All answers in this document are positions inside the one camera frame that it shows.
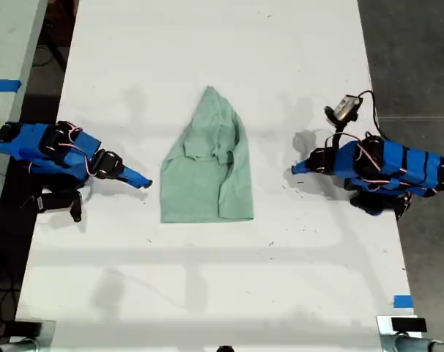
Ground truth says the pale green T-shirt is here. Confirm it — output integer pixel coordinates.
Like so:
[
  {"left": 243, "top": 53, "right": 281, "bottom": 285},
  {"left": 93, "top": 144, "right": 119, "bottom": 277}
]
[{"left": 159, "top": 85, "right": 255, "bottom": 224}]

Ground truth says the long blue tape strip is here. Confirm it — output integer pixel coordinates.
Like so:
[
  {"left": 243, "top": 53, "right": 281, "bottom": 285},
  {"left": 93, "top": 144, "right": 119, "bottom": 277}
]
[{"left": 0, "top": 78, "right": 23, "bottom": 93}]

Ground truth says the white side table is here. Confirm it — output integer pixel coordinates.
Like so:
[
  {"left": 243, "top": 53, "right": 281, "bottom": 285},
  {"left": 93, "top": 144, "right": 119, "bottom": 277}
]
[{"left": 0, "top": 0, "right": 49, "bottom": 230}]

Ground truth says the short blue tape piece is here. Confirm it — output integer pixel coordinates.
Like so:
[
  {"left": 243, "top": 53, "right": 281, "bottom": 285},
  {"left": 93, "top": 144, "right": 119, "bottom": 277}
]
[{"left": 393, "top": 294, "right": 415, "bottom": 309}]

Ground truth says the small black box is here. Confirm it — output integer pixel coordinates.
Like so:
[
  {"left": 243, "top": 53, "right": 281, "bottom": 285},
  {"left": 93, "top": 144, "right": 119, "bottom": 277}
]
[{"left": 391, "top": 317, "right": 428, "bottom": 334}]

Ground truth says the grey metal pipe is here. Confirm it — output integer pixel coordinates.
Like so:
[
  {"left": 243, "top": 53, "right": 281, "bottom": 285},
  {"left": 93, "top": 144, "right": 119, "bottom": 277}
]
[
  {"left": 0, "top": 337, "right": 38, "bottom": 352},
  {"left": 393, "top": 332, "right": 444, "bottom": 352}
]

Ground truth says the short black camera stalk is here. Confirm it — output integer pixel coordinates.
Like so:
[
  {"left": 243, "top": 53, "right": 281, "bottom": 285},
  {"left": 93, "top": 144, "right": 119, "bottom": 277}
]
[{"left": 325, "top": 123, "right": 350, "bottom": 150}]

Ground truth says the black camera box white label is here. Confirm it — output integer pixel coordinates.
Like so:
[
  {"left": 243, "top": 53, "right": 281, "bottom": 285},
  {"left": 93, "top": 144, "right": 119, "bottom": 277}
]
[
  {"left": 323, "top": 93, "right": 365, "bottom": 128},
  {"left": 34, "top": 191, "right": 85, "bottom": 224}
]

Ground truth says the black camera cable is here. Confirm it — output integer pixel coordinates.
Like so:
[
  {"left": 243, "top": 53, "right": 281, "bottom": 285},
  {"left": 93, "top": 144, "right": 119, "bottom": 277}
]
[{"left": 358, "top": 89, "right": 387, "bottom": 143}]

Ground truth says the metal corner bracket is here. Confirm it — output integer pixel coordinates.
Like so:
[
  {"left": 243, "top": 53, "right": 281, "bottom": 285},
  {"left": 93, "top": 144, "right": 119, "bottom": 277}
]
[
  {"left": 376, "top": 315, "right": 429, "bottom": 352},
  {"left": 8, "top": 318, "right": 57, "bottom": 352}
]

